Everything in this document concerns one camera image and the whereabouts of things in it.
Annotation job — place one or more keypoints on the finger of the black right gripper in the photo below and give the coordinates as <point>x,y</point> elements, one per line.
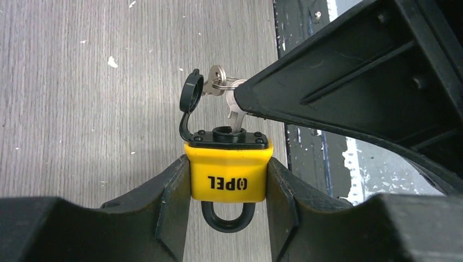
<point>385,72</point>

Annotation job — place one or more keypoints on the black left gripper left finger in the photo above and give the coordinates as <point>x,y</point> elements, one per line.
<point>149,223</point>

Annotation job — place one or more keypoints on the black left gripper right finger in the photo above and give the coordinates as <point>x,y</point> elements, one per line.
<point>308,225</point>

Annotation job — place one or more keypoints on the yellow small padlock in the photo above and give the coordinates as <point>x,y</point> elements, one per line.
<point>227,170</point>

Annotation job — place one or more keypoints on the silver key bunch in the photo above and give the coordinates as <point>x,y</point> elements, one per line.
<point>218,84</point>

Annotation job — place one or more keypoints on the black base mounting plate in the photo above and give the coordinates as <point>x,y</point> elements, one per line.
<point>313,155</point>

